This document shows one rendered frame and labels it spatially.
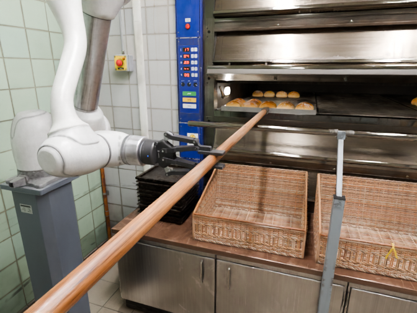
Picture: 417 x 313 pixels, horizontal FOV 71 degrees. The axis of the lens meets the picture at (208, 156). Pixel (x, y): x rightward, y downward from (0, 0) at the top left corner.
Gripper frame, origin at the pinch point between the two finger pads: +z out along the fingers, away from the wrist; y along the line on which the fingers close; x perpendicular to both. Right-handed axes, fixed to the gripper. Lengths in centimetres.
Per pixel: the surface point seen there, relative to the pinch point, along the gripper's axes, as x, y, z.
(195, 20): -97, -49, -42
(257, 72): -86, -21, -3
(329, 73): -86, -21, 32
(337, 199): -40, 24, 38
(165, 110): -100, 3, -65
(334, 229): -40, 37, 38
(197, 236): -50, 60, -24
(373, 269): -51, 59, 57
